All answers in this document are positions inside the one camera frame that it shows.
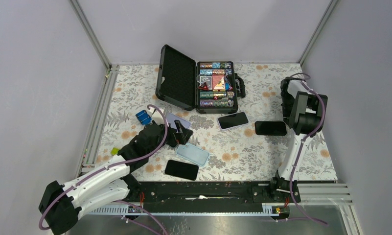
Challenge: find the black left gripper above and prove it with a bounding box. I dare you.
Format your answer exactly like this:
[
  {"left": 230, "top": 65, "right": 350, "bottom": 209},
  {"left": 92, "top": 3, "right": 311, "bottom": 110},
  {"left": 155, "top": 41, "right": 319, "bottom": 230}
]
[{"left": 147, "top": 119, "right": 192, "bottom": 156}]

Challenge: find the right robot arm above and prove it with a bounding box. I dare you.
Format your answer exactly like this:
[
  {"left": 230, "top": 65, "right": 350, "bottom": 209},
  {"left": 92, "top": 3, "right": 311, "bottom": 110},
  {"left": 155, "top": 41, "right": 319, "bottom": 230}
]
[{"left": 268, "top": 73, "right": 328, "bottom": 203}]

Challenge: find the bare black phone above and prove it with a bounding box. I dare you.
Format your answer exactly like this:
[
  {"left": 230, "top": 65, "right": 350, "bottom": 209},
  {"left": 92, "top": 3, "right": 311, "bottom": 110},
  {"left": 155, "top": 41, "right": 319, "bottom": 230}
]
[
  {"left": 254, "top": 121, "right": 287, "bottom": 136},
  {"left": 164, "top": 160, "right": 199, "bottom": 181}
]

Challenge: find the black poker chip case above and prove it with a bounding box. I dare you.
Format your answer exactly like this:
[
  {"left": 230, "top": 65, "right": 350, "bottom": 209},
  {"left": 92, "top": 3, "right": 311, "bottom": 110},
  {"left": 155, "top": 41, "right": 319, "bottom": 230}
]
[{"left": 155, "top": 45, "right": 246, "bottom": 114}]

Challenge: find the phone in light blue case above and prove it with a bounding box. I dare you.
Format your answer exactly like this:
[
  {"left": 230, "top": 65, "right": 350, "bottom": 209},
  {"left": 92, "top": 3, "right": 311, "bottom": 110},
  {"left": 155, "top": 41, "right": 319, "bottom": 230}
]
[{"left": 176, "top": 143, "right": 210, "bottom": 167}]

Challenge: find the floral table mat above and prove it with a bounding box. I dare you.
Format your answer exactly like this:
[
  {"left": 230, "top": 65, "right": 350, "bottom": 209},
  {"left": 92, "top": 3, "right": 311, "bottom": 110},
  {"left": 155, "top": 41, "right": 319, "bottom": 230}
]
[{"left": 95, "top": 63, "right": 338, "bottom": 182}]

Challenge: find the phone in white case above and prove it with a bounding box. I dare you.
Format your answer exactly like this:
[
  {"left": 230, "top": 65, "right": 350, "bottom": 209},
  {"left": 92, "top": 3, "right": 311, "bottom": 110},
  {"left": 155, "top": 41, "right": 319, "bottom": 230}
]
[{"left": 217, "top": 112, "right": 249, "bottom": 130}]

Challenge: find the bare dark blue phone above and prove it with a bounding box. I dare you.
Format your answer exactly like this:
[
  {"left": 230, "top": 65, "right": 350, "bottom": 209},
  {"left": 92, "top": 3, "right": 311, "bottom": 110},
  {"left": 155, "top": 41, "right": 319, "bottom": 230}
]
[{"left": 166, "top": 129, "right": 193, "bottom": 148}]

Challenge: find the colourful toy brick stack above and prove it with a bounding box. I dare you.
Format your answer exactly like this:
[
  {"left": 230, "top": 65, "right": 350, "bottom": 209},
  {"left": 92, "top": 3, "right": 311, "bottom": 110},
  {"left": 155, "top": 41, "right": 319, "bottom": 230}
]
[{"left": 111, "top": 147, "right": 119, "bottom": 156}]

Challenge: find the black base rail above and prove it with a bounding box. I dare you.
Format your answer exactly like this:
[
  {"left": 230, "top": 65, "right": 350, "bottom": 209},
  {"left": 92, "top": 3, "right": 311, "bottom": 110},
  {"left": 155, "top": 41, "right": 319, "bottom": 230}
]
[{"left": 123, "top": 181, "right": 301, "bottom": 213}]

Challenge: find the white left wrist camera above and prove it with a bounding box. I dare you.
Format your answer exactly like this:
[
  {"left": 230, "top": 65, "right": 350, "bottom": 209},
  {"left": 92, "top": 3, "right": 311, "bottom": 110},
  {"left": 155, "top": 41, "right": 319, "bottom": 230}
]
[{"left": 148, "top": 107, "right": 164, "bottom": 124}]

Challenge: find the blue toy car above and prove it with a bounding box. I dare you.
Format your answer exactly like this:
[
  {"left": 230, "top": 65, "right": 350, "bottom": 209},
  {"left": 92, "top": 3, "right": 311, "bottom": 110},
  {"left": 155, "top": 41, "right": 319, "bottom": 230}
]
[{"left": 135, "top": 110, "right": 152, "bottom": 125}]

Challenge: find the red playing card box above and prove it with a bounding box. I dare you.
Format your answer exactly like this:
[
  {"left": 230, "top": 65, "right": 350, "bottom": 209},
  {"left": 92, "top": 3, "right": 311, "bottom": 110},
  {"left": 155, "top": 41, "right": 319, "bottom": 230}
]
[{"left": 212, "top": 75, "right": 226, "bottom": 91}]

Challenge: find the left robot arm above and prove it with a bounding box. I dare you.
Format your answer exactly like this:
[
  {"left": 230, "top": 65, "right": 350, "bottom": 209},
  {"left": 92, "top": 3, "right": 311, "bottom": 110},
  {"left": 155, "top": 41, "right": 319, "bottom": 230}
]
[{"left": 39, "top": 120, "right": 193, "bottom": 235}]

